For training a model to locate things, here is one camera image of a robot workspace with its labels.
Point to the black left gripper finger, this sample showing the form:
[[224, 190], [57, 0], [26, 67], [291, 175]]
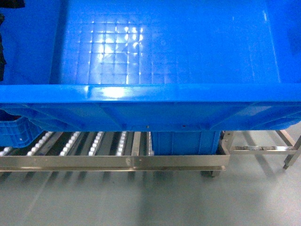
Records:
[[12, 4]]

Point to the blue plastic crate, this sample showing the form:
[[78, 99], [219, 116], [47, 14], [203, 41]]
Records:
[[153, 65]]

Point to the blue crate at left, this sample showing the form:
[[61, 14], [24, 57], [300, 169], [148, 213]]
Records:
[[17, 131]]

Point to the blue crate under carried crate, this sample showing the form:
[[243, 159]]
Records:
[[185, 143]]

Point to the steel roller shelf frame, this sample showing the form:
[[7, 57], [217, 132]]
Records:
[[80, 151]]

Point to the steel cart frame right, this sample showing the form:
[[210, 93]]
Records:
[[292, 149]]

